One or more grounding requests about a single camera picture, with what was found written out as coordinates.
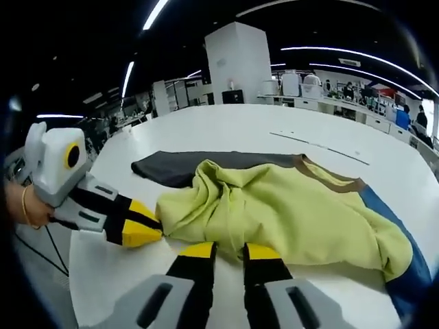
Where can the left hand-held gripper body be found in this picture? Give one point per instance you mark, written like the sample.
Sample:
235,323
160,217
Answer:
51,161

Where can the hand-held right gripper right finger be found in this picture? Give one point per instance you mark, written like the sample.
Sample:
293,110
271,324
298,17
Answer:
274,298

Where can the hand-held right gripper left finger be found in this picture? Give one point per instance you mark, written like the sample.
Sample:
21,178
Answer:
178,294

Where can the yellow blue grey garment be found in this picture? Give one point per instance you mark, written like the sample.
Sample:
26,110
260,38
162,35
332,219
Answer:
291,216

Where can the person's left hand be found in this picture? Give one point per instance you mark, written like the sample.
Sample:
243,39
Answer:
34,205

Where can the black monitor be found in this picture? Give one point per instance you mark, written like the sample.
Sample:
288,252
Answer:
233,96

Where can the white pillar with small sign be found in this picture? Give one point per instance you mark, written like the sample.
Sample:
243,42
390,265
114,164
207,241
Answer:
236,58

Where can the row of white counters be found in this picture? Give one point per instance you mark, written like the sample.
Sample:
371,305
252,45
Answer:
343,109

